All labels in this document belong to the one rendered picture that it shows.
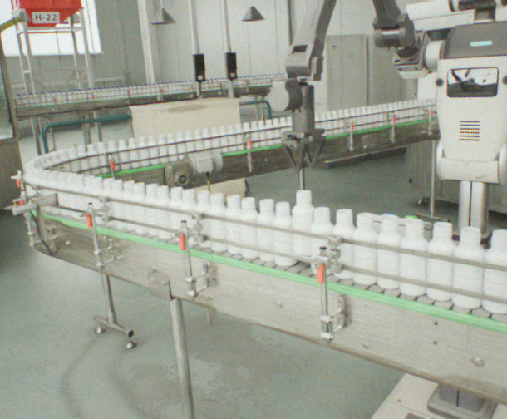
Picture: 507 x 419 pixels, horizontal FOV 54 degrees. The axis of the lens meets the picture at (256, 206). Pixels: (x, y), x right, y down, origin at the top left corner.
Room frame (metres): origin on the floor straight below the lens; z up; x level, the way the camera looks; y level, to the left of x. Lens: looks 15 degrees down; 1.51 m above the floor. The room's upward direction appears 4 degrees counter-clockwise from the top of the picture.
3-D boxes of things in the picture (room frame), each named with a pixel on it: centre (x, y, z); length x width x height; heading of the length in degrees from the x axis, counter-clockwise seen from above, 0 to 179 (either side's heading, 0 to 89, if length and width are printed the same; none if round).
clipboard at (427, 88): (4.92, -1.72, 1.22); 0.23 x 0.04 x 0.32; 33
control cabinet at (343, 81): (7.63, -1.31, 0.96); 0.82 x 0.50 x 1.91; 123
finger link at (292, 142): (1.21, -0.12, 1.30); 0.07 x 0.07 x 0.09; 51
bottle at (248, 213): (1.32, 0.02, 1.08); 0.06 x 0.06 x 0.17
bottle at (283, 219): (1.25, -0.07, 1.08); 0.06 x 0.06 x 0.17
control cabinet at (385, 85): (8.12, -2.06, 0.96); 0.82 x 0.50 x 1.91; 123
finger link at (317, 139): (1.24, -0.14, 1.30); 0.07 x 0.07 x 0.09; 51
